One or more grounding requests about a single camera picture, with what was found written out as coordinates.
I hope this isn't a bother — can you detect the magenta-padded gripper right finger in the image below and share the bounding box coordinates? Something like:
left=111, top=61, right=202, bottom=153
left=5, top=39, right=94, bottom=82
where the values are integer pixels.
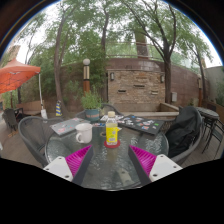
left=128, top=144, right=184, bottom=187

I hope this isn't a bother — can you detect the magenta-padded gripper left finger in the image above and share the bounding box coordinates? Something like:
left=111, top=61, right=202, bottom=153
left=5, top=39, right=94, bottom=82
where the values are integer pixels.
left=43, top=144, right=95, bottom=187

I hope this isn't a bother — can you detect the yellow-label clear drink bottle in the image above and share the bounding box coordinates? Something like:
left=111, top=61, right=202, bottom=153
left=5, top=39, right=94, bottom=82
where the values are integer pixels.
left=105, top=110, right=120, bottom=146

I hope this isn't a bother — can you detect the black jacket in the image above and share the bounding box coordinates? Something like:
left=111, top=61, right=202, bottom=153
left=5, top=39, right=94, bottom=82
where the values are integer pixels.
left=165, top=105, right=203, bottom=158

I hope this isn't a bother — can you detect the grey laptop with stickers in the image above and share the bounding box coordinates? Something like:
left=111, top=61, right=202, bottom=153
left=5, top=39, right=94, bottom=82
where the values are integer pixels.
left=49, top=117, right=90, bottom=137

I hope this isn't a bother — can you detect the white ceramic mug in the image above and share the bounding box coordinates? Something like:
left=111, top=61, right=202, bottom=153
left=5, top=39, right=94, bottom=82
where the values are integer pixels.
left=75, top=122, right=94, bottom=144

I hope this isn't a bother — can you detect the black laptop with stickers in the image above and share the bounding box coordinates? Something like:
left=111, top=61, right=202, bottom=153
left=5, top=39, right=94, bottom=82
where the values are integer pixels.
left=117, top=114, right=166, bottom=136

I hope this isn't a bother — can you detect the flat round red coaster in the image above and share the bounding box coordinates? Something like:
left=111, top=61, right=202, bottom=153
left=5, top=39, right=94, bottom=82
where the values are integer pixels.
left=103, top=139, right=122, bottom=149

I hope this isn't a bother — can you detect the blue and yellow striped cone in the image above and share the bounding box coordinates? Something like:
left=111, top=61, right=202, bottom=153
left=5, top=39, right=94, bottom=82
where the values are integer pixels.
left=54, top=99, right=63, bottom=118

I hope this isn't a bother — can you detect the black slatted patio chair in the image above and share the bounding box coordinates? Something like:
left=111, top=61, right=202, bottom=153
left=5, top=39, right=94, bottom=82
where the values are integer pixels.
left=203, top=114, right=224, bottom=158

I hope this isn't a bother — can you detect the white printed paper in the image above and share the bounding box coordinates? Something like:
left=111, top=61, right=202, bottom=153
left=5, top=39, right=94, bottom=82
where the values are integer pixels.
left=99, top=114, right=124, bottom=122

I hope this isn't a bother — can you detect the round dark patio table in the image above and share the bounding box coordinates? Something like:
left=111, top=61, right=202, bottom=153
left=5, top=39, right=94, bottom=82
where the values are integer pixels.
left=196, top=106, right=221, bottom=121

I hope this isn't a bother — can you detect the green plant in teal pot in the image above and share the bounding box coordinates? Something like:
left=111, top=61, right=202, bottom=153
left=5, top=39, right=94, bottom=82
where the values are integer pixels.
left=80, top=90, right=103, bottom=122

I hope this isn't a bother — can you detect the leaning grey-trunked tree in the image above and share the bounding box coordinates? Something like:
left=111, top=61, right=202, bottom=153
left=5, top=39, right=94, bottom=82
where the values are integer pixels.
left=33, top=0, right=128, bottom=118

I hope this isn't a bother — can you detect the dark-trunked tree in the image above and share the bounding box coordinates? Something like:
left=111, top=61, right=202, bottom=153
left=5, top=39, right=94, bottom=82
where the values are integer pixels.
left=126, top=0, right=214, bottom=105

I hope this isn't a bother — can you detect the orange patio umbrella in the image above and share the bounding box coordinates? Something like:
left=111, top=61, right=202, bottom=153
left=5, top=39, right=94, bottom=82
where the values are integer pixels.
left=0, top=58, right=42, bottom=95

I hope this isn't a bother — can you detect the globe-topped lamp post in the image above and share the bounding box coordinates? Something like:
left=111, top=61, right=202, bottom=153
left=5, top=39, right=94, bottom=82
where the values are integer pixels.
left=82, top=58, right=92, bottom=94

